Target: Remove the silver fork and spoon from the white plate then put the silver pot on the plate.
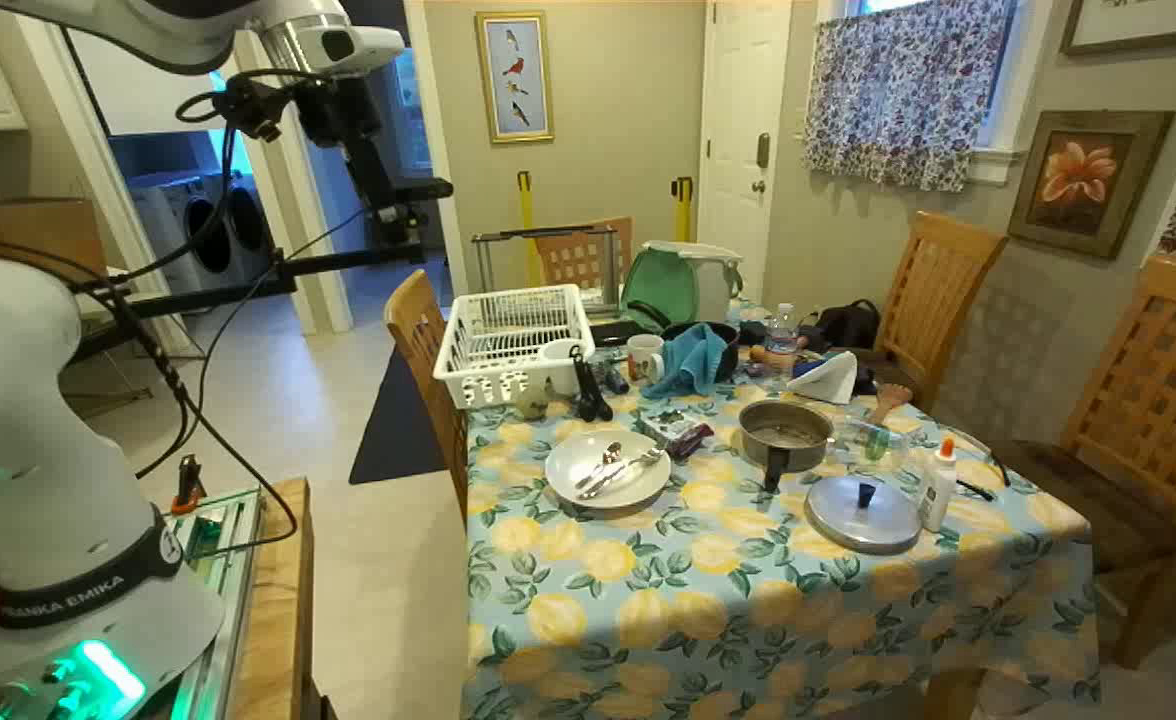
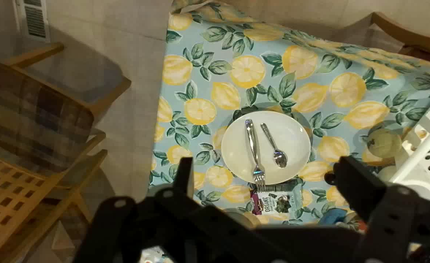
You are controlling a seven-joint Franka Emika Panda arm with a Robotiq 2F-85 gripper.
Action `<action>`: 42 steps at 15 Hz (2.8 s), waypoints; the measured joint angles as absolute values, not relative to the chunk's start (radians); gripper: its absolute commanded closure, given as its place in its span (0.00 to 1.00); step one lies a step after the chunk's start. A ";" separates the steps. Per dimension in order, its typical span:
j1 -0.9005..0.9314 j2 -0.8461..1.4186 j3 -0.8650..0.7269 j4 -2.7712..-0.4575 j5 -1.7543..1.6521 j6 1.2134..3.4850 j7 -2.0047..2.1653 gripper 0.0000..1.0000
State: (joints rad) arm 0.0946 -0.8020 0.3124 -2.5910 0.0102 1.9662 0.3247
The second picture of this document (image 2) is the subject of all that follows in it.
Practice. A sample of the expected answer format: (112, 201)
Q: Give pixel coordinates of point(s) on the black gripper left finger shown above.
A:
(183, 180)

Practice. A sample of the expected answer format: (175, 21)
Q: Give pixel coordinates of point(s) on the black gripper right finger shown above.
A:
(357, 185)

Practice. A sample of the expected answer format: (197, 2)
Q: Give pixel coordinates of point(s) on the silver fork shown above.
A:
(257, 171)

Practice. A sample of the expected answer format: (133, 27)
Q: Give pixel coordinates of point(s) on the silver spoon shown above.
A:
(278, 155)

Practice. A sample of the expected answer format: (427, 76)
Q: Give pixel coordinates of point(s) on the white round plate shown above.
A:
(288, 135)

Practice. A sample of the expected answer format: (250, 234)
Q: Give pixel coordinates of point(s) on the white plastic basket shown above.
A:
(412, 166)

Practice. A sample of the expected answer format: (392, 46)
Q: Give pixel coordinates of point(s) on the dark snack packet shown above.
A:
(282, 199)

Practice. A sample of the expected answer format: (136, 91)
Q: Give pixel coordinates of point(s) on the lemon pattern tablecloth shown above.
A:
(221, 63)

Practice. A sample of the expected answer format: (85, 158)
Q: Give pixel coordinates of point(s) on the wooden lattice chair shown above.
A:
(48, 149)

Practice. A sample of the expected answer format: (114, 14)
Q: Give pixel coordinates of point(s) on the wooden chair near robot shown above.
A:
(415, 44)

